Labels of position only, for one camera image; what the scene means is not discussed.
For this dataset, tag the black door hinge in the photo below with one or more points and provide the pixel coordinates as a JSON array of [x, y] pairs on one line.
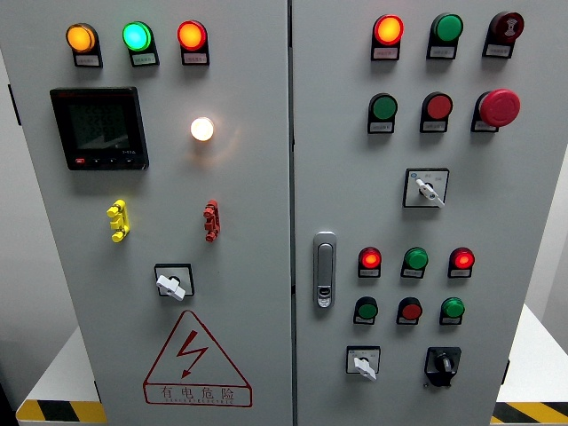
[[97, 392], [14, 104], [506, 372]]

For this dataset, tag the small lit red lamp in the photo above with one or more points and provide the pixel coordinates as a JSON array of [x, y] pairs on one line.
[[462, 258], [370, 258]]

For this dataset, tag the small label plate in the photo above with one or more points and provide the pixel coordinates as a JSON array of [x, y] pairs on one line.
[[369, 273], [87, 60], [144, 59], [381, 127], [483, 126], [386, 53], [407, 320], [433, 127], [195, 58], [450, 320], [442, 52], [363, 320], [498, 51], [411, 273], [459, 273]]

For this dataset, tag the yellow round lamp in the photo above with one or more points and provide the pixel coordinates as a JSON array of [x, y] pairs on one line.
[[81, 37]]

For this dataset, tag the dark red buzzer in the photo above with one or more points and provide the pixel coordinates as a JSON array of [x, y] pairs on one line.
[[508, 26]]

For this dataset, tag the red warning triangle sticker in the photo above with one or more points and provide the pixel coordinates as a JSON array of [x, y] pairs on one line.
[[191, 355]]

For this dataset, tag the black knob turn switch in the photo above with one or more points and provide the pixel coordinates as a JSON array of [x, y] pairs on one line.
[[444, 364]]

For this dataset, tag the black display meter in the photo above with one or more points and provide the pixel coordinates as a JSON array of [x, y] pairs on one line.
[[100, 128]]

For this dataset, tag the small green push button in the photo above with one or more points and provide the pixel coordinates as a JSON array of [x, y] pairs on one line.
[[367, 310]]

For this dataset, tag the lit green round lamp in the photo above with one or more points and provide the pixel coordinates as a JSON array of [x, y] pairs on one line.
[[137, 36]]

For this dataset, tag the small green lamp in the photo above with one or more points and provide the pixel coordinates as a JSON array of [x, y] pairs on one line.
[[453, 307], [416, 258]]

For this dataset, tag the black yellow striped tape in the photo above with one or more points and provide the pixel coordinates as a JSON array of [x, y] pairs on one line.
[[532, 412], [57, 412]]

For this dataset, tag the small red push button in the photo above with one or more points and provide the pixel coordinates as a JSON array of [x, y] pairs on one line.
[[411, 310]]

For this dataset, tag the large green round lamp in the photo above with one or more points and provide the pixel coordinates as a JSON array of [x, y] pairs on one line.
[[448, 28]]

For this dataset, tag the white round lamp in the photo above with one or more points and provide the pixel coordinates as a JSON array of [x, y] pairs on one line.
[[202, 129]]

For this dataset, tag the large red stop button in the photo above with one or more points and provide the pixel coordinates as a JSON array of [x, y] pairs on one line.
[[500, 107]]

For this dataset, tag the silver door lock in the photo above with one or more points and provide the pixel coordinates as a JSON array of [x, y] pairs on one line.
[[325, 266]]

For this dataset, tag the pale grey cabinet door with lock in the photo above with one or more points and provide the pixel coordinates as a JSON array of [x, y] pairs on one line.
[[364, 213]]

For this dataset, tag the lit red round lamp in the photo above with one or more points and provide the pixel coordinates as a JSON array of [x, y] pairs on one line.
[[388, 29], [191, 35]]

